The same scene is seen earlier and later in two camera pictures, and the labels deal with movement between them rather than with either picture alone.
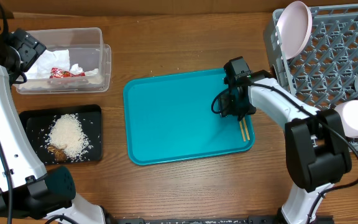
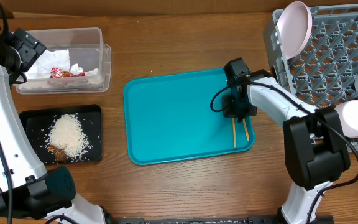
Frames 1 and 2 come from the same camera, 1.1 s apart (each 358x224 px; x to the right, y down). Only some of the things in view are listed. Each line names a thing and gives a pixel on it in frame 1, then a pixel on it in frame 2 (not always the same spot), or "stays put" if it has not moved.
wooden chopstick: x=246 y=128 stays put
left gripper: x=29 y=48 stays put
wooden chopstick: x=242 y=131 → x=234 y=127
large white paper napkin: x=58 y=58 stays put
